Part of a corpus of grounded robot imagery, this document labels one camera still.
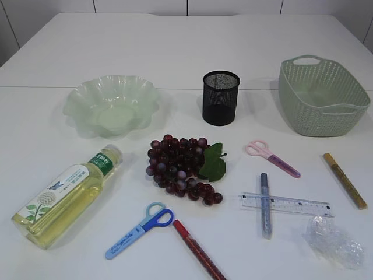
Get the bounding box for purple artificial grape bunch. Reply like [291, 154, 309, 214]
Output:
[146, 134, 227, 207]

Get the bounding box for pink scissors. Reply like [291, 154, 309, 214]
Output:
[245, 140, 301, 179]

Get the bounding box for yellow tea bottle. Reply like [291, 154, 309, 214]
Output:
[11, 145, 123, 250]

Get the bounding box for clear plastic sheet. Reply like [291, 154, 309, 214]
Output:
[304, 216, 365, 270]

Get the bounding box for black mesh pen holder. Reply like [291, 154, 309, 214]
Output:
[202, 70, 240, 126]

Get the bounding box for green wavy glass plate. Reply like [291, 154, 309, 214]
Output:
[63, 75, 159, 137]

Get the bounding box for clear plastic ruler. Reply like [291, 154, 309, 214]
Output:
[240, 192, 334, 218]

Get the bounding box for silver glitter pen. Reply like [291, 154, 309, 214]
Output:
[260, 173, 272, 240]

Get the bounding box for red glitter pen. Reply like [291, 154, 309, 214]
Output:
[173, 220, 227, 280]

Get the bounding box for green woven plastic basket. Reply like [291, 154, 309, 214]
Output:
[279, 55, 371, 137]

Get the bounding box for gold glitter pen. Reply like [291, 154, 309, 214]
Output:
[323, 153, 368, 210]

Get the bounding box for blue scissors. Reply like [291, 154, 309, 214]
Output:
[105, 202, 174, 260]

